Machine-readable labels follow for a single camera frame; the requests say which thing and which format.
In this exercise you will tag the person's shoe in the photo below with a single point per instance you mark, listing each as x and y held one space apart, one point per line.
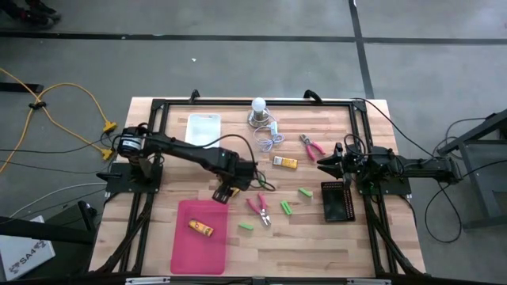
39 16

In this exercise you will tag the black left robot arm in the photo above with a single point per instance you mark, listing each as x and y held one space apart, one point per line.
186 152

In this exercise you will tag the black table clamp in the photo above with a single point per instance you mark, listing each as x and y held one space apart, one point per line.
194 95
313 95

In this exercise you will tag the black metal stand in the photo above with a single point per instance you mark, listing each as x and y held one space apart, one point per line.
47 233

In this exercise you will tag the pink plastic bin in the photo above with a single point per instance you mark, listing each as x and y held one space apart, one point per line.
198 253

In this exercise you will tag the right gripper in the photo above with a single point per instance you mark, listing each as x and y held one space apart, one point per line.
348 166

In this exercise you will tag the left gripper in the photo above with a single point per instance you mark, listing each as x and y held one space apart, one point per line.
239 176

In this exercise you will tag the white bulb on round base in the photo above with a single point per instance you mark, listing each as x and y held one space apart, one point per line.
258 105

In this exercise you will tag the white plastic bin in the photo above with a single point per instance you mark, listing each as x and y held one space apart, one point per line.
202 128

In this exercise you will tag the black floor bar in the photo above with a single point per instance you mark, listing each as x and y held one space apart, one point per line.
20 88

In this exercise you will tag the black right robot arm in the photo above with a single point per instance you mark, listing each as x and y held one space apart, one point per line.
420 166

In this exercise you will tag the green eraser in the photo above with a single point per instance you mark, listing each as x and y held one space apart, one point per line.
245 226
305 192
286 207
261 183

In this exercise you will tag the silver aluminium rail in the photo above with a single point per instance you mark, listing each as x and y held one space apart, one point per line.
368 282
147 280

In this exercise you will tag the black aluminium table frame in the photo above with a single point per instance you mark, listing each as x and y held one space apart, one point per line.
257 103

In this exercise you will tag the grey metal desk frame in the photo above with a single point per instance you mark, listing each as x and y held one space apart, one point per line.
481 166

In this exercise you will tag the white printed cardboard box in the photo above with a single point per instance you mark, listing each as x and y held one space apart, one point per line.
24 257

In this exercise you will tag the black slotted plastic basket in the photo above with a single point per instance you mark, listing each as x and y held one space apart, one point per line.
336 206

